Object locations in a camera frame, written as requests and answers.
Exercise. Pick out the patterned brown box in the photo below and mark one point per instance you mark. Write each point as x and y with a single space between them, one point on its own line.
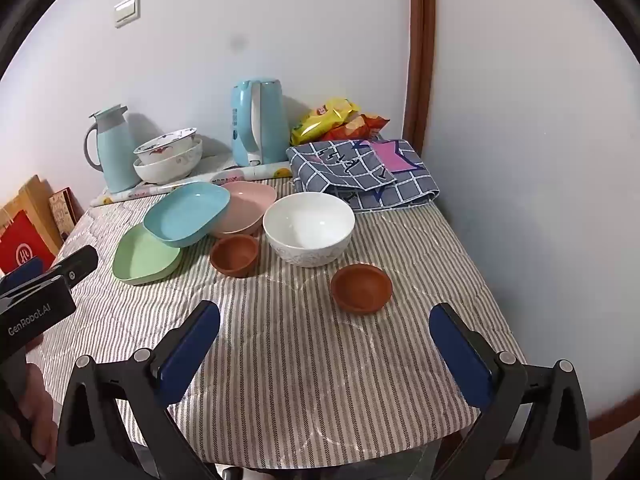
64 210

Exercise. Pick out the light blue thermos jug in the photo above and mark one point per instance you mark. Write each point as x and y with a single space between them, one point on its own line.
112 152

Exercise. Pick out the red paper bag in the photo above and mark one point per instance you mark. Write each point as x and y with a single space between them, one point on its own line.
22 247

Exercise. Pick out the white patterned bowl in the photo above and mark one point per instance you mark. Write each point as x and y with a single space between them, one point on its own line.
170 167

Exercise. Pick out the cardboard box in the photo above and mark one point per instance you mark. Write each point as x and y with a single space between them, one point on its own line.
32 202

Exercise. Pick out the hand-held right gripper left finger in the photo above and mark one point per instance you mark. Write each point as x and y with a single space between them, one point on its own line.
192 350

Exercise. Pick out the brown door frame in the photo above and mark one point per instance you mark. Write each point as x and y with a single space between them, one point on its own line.
420 50

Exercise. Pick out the white wall switch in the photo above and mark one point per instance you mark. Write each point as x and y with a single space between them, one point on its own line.
126 10

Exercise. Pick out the floral white bowl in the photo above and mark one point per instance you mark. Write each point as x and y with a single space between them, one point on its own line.
167 144

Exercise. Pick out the striped tablecloth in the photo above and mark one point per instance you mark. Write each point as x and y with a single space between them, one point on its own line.
300 350

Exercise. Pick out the pink plate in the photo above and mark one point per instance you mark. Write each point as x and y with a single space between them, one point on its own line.
245 207

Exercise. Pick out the small brown bowl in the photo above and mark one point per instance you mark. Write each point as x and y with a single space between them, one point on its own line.
234 255
362 287

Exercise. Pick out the folded grey checked cloth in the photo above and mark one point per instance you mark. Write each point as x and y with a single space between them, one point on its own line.
360 170

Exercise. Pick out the floral table cover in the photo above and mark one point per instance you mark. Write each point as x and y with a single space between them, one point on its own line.
220 176

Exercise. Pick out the person's left hand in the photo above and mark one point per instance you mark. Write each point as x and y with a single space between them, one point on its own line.
42 410

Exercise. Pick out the blue plate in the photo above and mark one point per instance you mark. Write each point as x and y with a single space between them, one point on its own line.
187 212

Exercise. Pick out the yellow chip bag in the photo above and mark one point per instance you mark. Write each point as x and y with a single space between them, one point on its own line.
322 120

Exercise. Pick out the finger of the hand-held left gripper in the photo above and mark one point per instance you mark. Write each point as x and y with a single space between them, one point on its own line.
77 264
22 270

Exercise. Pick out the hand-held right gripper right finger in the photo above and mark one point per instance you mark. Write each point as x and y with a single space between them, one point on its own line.
462 355

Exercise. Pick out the light blue electric kettle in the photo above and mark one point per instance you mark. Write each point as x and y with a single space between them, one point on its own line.
257 120

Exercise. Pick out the red chip bag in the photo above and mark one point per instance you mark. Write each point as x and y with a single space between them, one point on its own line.
357 127

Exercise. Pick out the green plate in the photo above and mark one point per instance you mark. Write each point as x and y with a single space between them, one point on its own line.
142 262

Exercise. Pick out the large white bowl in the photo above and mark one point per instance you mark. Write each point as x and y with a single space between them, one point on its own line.
307 230

